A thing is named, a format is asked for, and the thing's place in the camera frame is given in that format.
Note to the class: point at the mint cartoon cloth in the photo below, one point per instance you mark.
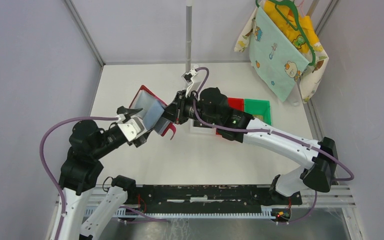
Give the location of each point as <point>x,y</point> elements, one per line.
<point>276,61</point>

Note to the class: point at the white plastic bin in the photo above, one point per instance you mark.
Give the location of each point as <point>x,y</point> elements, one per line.
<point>196,127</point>

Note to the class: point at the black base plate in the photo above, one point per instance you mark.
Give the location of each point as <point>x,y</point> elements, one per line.
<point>207,199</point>

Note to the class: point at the green plastic bin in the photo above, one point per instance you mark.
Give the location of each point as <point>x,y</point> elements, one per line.
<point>260,107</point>

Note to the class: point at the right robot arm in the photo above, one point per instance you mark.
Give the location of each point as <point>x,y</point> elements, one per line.
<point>317,159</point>

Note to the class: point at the yellow garment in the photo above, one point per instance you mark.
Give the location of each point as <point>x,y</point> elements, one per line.
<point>291,24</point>

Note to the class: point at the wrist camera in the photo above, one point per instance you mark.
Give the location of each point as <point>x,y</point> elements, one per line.
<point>131,128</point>
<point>191,80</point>

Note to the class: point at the white cable comb rail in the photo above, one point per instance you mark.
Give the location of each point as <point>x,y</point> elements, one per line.
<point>266,213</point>

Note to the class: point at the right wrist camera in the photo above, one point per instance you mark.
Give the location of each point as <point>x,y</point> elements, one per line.
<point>191,80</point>

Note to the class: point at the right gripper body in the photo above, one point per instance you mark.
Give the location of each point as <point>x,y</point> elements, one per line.
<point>185,107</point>

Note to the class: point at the red plastic bin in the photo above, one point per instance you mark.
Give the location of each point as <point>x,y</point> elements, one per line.
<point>235,103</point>

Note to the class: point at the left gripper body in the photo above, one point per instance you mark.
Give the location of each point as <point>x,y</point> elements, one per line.
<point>139,140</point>

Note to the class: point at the metal pole stand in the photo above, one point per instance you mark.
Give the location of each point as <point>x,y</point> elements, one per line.
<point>188,34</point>

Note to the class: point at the white cartoon cloth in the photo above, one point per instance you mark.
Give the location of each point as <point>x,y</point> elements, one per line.
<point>300,32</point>

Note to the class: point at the red leather card holder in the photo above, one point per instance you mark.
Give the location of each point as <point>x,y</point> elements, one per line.
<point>152,112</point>

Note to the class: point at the gold cards stack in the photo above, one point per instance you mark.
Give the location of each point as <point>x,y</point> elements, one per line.
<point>260,117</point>

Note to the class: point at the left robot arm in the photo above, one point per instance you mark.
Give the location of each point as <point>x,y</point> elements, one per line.
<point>91,139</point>

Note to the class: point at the green clothes hanger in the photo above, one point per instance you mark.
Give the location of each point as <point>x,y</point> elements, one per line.
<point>294,20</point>

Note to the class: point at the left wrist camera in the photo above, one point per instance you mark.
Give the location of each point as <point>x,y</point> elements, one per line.
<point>131,128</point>

